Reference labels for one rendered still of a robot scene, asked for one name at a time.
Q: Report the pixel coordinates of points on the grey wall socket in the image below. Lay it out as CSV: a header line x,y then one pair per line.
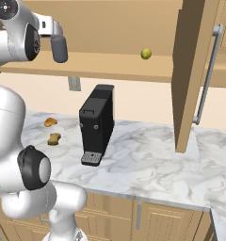
x,y
74,83

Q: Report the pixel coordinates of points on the open wooden wall cabinet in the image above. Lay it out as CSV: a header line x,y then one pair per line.
x,y
96,34

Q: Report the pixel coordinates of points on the orange croissant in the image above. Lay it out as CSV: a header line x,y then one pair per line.
x,y
50,122

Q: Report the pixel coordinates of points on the green lime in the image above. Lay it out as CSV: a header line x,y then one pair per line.
x,y
146,53

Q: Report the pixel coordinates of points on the open wooden cabinet door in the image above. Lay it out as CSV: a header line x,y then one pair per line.
x,y
188,75

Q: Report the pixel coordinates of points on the wooden base cabinet door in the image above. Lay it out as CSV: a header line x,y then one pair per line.
x,y
171,222
105,216

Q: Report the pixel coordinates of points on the brown bread piece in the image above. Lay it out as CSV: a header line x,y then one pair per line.
x,y
54,139

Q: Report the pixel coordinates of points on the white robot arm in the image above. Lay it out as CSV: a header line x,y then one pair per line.
x,y
5,125

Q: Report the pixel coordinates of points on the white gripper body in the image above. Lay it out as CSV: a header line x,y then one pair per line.
x,y
57,28

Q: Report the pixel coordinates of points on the black coffee machine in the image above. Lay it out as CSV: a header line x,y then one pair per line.
x,y
97,125

